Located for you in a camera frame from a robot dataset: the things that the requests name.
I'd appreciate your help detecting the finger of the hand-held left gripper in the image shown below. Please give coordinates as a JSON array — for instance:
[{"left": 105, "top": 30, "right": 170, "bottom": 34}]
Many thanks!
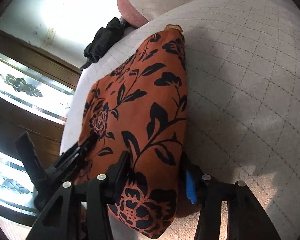
[
  {"left": 62, "top": 132, "right": 99, "bottom": 162},
  {"left": 14, "top": 131, "right": 48, "bottom": 188}
]

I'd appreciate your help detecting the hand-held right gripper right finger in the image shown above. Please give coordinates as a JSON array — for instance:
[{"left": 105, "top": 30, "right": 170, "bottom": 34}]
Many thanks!
[{"left": 181, "top": 154, "right": 282, "bottom": 240}]

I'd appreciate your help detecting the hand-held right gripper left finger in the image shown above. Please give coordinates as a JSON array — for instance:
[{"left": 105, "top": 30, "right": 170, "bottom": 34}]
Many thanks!
[{"left": 25, "top": 151, "right": 131, "bottom": 240}]

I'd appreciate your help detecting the orange black floral shirt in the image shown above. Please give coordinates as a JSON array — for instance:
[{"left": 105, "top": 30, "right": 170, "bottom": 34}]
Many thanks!
[{"left": 81, "top": 24, "right": 188, "bottom": 239}]

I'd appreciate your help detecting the wooden cabinet with glass doors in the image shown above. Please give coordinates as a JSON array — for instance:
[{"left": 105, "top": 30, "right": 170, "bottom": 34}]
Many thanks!
[{"left": 0, "top": 27, "right": 83, "bottom": 240}]

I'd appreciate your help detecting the stained glass window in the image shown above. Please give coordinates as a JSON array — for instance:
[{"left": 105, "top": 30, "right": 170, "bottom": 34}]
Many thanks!
[{"left": 0, "top": 49, "right": 77, "bottom": 215}]

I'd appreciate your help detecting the black garment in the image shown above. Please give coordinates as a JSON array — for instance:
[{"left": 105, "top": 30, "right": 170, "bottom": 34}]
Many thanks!
[{"left": 80, "top": 17, "right": 127, "bottom": 70}]

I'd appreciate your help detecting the pale quilted mattress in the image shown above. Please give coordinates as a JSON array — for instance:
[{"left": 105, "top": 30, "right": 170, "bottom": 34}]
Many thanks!
[{"left": 60, "top": 0, "right": 300, "bottom": 240}]

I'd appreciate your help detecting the pink quilted bolster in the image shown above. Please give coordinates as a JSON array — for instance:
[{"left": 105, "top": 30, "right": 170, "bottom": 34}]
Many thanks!
[{"left": 117, "top": 0, "right": 270, "bottom": 27}]

